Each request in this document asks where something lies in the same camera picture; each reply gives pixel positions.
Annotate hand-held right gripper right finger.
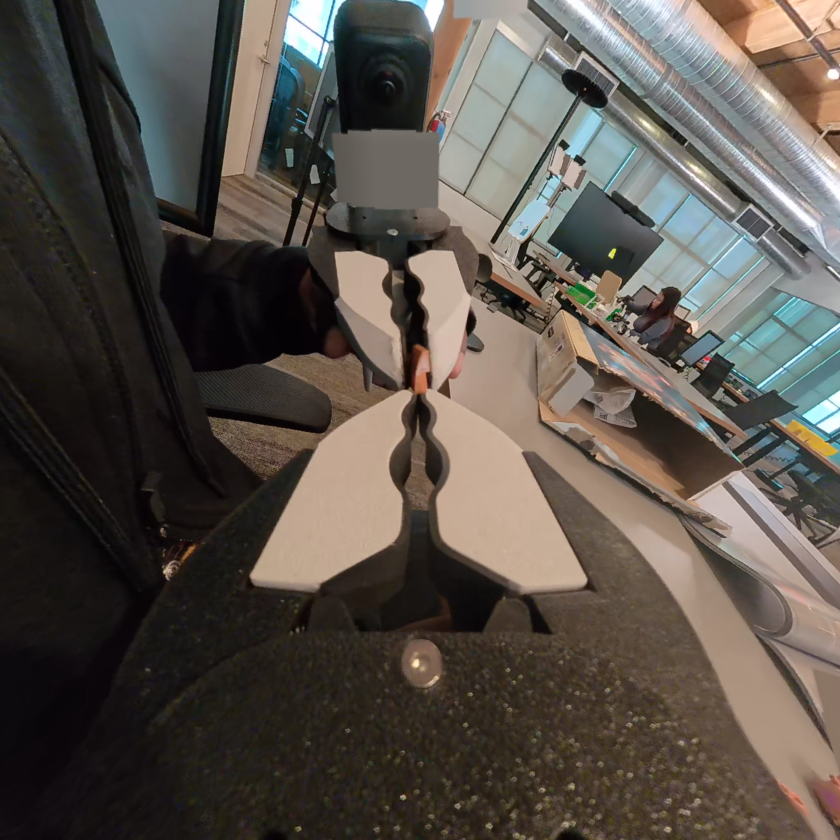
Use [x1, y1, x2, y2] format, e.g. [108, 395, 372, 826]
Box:
[420, 390, 589, 595]

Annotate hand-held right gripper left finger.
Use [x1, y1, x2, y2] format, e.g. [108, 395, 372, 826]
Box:
[250, 390, 417, 595]

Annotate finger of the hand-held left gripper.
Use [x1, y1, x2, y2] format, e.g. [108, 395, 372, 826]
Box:
[406, 250, 475, 392]
[334, 250, 409, 392]

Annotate grey desk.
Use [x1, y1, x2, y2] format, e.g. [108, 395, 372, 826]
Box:
[440, 300, 840, 840]

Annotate person's left hand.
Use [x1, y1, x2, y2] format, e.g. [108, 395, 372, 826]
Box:
[321, 319, 463, 384]

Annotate black office chair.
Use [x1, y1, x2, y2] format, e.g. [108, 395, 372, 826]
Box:
[195, 360, 334, 435]

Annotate cardboard box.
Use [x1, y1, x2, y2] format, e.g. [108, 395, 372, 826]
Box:
[536, 308, 744, 529]

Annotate large black television screen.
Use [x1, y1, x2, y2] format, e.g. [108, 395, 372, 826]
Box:
[546, 182, 665, 284]

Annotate grey instruction booklet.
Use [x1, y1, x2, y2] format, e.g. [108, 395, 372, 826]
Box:
[680, 470, 840, 673]

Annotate silver ventilation duct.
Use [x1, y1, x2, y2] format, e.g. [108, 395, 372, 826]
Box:
[532, 0, 840, 279]

